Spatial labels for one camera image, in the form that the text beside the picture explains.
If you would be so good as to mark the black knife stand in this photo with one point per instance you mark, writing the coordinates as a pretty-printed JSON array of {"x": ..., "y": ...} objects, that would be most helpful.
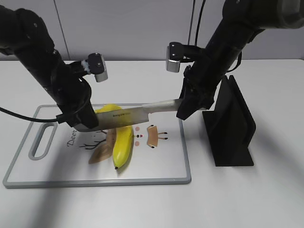
[{"x": 230, "y": 127}]

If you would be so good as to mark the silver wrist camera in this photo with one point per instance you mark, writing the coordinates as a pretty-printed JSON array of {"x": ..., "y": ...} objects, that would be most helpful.
[
  {"x": 95, "y": 64},
  {"x": 178, "y": 53}
]

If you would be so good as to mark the knife with white handle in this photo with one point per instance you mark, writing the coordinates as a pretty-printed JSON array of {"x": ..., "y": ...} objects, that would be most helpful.
[{"x": 139, "y": 114}]

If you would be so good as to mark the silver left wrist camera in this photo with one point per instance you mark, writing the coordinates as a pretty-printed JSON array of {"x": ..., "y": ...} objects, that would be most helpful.
[{"x": 95, "y": 64}]

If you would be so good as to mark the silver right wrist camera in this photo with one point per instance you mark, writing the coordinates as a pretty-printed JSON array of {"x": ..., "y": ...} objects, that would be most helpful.
[{"x": 178, "y": 53}]

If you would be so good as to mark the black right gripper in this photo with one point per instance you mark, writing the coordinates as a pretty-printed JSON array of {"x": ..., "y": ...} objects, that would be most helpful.
[{"x": 199, "y": 85}]

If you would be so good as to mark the yellow plastic banana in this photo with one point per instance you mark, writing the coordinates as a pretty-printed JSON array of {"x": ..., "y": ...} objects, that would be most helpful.
[{"x": 119, "y": 140}]

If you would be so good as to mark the white grey-rimmed cutting board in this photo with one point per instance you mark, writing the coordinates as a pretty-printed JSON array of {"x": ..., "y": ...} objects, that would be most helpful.
[{"x": 56, "y": 155}]

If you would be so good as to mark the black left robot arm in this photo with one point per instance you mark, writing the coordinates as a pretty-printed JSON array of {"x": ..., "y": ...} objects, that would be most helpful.
[{"x": 24, "y": 34}]

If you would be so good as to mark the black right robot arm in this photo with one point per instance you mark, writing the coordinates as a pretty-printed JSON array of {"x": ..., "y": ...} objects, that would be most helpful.
[{"x": 242, "y": 21}]

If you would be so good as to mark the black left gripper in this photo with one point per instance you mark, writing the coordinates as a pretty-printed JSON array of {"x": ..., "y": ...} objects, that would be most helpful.
[{"x": 72, "y": 95}]

